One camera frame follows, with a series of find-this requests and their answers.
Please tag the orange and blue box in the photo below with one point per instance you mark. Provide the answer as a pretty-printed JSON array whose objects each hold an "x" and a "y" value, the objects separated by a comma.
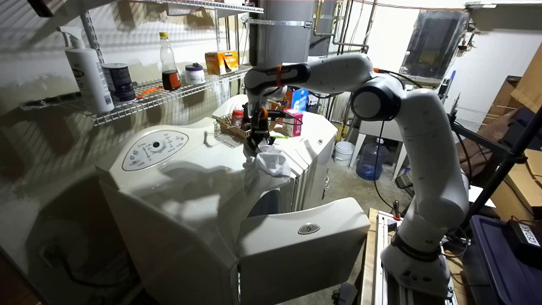
[{"x": 300, "y": 99}]

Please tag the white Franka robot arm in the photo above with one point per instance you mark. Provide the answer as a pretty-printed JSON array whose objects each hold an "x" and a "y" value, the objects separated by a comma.
[{"x": 429, "y": 158}]

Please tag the wooden base board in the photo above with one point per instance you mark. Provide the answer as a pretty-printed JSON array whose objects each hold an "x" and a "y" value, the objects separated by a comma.
[{"x": 370, "y": 260}]

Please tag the white washer with control panel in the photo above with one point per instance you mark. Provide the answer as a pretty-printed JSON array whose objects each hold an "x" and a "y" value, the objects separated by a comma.
[{"x": 170, "y": 214}]

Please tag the red capped vinegar bottle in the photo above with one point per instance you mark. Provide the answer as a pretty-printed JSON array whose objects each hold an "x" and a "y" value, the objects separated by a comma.
[{"x": 238, "y": 116}]

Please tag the yellow box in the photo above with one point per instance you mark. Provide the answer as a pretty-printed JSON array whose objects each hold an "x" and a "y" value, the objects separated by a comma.
[{"x": 231, "y": 60}]

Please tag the dark blue canister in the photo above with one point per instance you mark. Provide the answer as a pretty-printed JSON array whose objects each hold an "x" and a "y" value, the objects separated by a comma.
[{"x": 119, "y": 82}]

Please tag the dark framed panel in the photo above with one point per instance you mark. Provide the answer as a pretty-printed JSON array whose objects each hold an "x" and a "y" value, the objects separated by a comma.
[{"x": 432, "y": 45}]

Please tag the white jar with blue lid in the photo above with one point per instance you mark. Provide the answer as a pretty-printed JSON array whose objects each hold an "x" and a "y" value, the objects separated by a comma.
[{"x": 195, "y": 73}]

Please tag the wicker basket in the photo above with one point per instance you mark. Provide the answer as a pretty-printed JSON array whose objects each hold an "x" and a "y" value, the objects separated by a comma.
[{"x": 231, "y": 129}]

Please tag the grey water heater tank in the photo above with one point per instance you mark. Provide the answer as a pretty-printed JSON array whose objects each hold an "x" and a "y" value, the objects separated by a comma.
[{"x": 288, "y": 31}]

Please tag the dark blue storage bin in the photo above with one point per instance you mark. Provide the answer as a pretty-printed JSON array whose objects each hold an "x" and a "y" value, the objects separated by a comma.
[{"x": 497, "y": 265}]

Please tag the large cardboard box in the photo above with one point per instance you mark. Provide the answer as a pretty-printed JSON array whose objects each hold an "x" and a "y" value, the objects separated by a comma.
[{"x": 526, "y": 189}]

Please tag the blue water jug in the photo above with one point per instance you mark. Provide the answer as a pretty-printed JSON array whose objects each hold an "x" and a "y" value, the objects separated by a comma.
[{"x": 370, "y": 161}]

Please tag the white washer door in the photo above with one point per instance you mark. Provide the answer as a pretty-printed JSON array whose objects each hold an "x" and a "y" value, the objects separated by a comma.
[{"x": 299, "y": 248}]

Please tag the black power adapter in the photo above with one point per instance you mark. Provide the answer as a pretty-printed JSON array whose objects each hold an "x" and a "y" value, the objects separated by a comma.
[{"x": 524, "y": 239}]

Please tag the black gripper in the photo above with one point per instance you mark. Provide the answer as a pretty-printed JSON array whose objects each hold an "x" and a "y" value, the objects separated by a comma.
[{"x": 258, "y": 128}]

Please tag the tilted cardboard box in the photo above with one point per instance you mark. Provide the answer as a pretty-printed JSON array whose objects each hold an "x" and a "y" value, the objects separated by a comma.
[{"x": 527, "y": 78}]

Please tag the black tripod pole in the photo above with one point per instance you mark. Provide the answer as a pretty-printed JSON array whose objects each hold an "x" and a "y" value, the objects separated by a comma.
[{"x": 497, "y": 175}]

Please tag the small orange object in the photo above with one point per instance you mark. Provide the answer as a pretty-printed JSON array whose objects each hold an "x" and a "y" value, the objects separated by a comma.
[{"x": 150, "y": 90}]

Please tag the white bucket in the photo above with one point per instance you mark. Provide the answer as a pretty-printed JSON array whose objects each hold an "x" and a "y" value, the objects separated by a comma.
[{"x": 343, "y": 153}]

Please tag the clear bottle with dark liquid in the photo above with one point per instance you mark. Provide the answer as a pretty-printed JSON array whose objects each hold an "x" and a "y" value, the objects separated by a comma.
[{"x": 168, "y": 65}]

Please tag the tall white bottle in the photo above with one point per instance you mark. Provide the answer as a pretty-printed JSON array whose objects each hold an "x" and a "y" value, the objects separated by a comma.
[{"x": 89, "y": 78}]

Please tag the plain white washing machine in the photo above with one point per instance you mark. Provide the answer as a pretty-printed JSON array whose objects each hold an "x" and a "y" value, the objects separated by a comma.
[{"x": 319, "y": 153}]

